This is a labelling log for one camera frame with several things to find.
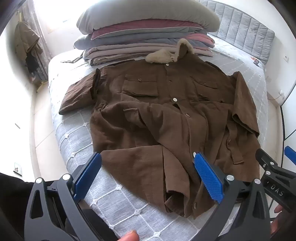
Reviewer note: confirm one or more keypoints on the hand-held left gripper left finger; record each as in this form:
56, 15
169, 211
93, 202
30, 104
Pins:
89, 176

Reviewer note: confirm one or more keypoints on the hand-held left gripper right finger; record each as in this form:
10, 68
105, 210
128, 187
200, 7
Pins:
208, 178

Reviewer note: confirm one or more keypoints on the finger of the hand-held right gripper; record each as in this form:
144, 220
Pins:
291, 153
269, 164

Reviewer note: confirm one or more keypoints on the brown coat with fur collar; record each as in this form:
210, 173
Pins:
150, 127

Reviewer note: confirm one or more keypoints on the hanging dark clothes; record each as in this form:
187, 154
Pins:
31, 64

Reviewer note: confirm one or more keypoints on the person's right hand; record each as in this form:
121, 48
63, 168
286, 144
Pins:
276, 226

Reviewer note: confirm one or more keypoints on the person's left hand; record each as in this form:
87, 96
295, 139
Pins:
130, 237

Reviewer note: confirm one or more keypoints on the grey checked bed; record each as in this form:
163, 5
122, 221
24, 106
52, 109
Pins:
76, 143

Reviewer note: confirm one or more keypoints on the small floor socket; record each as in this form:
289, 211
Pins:
18, 168

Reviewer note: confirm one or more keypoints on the person's dark clothing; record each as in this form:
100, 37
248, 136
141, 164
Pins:
11, 199

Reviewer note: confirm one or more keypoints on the orange and black label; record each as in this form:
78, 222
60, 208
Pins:
255, 61

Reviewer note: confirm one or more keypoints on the beige folded quilt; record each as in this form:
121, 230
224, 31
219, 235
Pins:
115, 53

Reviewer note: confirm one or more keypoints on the grey padded headboard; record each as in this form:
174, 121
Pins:
242, 25

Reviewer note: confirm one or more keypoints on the patterned curtain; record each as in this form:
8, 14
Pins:
41, 46

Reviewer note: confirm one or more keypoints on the pink folded quilt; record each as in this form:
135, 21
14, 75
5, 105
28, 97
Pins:
201, 39

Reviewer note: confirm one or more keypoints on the hanging olive jacket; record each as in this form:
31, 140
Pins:
23, 39

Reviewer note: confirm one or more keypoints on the maroon folded quilt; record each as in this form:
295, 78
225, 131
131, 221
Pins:
143, 25

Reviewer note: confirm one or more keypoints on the bright window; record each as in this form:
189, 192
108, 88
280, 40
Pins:
60, 14

